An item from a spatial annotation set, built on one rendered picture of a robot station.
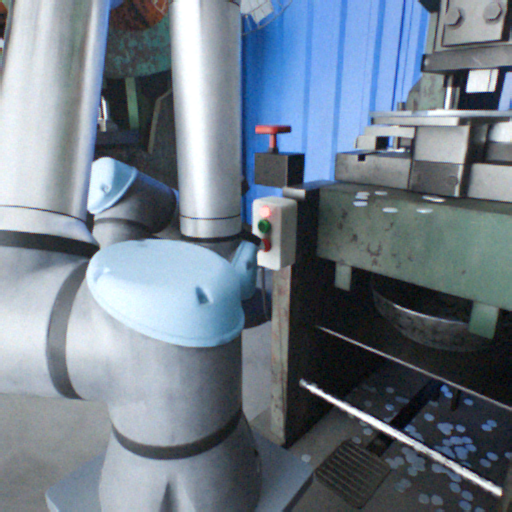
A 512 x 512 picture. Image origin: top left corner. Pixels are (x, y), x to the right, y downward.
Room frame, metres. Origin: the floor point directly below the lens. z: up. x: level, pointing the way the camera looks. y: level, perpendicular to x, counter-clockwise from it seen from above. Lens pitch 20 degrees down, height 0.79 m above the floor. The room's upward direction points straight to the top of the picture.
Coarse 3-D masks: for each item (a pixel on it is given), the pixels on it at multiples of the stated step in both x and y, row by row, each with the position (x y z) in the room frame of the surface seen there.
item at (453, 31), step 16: (448, 0) 0.79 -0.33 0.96; (464, 0) 0.77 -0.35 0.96; (480, 0) 0.75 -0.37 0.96; (496, 0) 0.73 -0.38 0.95; (448, 16) 0.77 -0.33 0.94; (464, 16) 0.77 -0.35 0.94; (480, 16) 0.75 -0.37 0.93; (496, 16) 0.72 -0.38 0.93; (448, 32) 0.78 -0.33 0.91; (464, 32) 0.76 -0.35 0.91; (480, 32) 0.75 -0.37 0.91; (496, 32) 0.73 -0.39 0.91; (448, 48) 0.81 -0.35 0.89; (464, 48) 0.79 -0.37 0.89
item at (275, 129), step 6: (258, 126) 0.89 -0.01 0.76; (264, 126) 0.88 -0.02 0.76; (270, 126) 0.87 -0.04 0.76; (276, 126) 0.87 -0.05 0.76; (282, 126) 0.88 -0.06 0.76; (288, 126) 0.90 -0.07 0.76; (258, 132) 0.89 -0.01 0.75; (264, 132) 0.87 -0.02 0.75; (270, 132) 0.87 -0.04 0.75; (276, 132) 0.87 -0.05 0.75; (282, 132) 0.88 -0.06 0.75; (288, 132) 0.89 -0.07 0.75; (270, 138) 0.90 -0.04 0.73; (276, 138) 0.90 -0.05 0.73; (270, 144) 0.90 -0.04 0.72; (276, 144) 0.90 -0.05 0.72
